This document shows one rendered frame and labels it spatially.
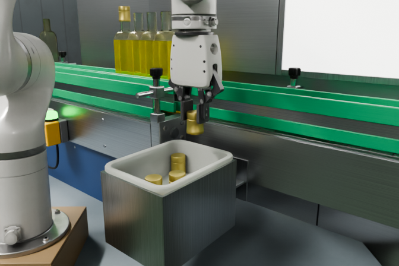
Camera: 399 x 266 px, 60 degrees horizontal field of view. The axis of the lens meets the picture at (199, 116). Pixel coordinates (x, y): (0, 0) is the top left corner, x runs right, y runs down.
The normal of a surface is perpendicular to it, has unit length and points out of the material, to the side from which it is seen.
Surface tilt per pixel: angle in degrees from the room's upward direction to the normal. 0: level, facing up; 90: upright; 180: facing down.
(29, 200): 89
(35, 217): 89
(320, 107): 90
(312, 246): 0
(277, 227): 0
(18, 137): 81
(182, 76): 96
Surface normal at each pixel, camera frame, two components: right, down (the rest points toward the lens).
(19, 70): 0.97, 0.22
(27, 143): 0.77, 0.12
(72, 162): -0.63, 0.18
